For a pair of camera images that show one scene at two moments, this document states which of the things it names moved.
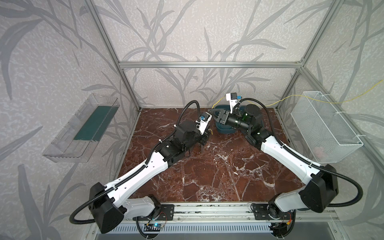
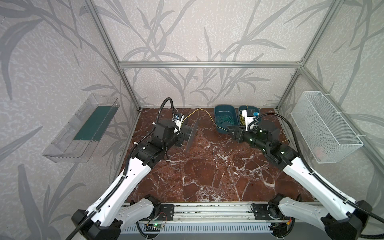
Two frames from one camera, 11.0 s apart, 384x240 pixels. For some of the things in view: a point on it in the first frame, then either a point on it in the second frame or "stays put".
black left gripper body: (205, 139) → (182, 135)
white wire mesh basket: (329, 137) stays put
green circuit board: (152, 227) stays put
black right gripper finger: (221, 115) → (234, 131)
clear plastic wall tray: (77, 140) stays put
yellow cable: (309, 98) → (204, 110)
